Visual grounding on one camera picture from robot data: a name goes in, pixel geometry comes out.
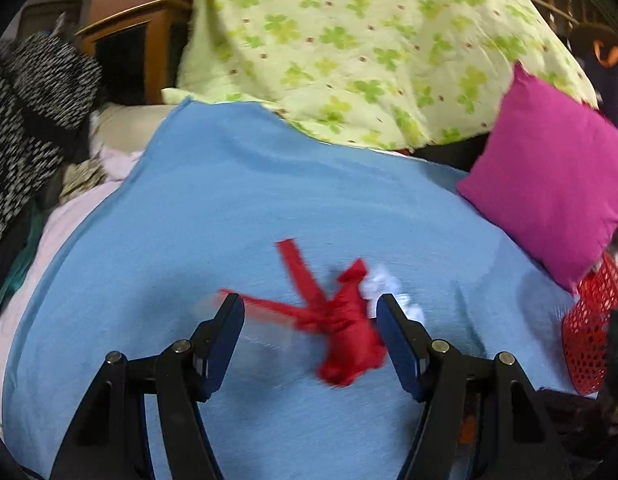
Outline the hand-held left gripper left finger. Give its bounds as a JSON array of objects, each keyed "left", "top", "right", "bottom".
[{"left": 49, "top": 292, "right": 246, "bottom": 480}]

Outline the black white spotted garment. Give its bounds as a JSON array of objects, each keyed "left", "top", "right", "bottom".
[{"left": 0, "top": 30, "right": 104, "bottom": 251}]

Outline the green floral quilt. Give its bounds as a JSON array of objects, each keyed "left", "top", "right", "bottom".
[{"left": 161, "top": 0, "right": 600, "bottom": 153}]

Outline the blue blanket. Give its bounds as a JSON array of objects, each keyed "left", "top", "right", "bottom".
[{"left": 1, "top": 97, "right": 597, "bottom": 480}]

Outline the teal cloth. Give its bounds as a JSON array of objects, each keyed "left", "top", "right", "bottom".
[{"left": 0, "top": 210, "right": 44, "bottom": 331}]

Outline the beige patterned cloth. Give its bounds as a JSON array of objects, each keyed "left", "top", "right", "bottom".
[{"left": 59, "top": 157, "right": 107, "bottom": 206}]

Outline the red bag with strips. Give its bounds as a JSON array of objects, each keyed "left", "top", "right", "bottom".
[{"left": 219, "top": 238, "right": 387, "bottom": 387}]

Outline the red plastic basket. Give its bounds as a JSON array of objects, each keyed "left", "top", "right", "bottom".
[{"left": 562, "top": 250, "right": 618, "bottom": 396}]

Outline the pale pink bed sheet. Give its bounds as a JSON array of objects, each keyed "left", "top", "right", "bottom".
[{"left": 0, "top": 147, "right": 144, "bottom": 411}]

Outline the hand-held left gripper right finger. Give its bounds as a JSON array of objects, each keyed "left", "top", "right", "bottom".
[{"left": 376, "top": 292, "right": 565, "bottom": 480}]

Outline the white cloth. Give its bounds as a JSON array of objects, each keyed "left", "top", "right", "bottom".
[{"left": 361, "top": 266, "right": 426, "bottom": 323}]

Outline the navy tote bag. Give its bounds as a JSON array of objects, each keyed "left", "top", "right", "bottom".
[{"left": 572, "top": 25, "right": 618, "bottom": 133}]

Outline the pink pillow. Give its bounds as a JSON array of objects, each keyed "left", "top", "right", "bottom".
[{"left": 456, "top": 60, "right": 618, "bottom": 296}]

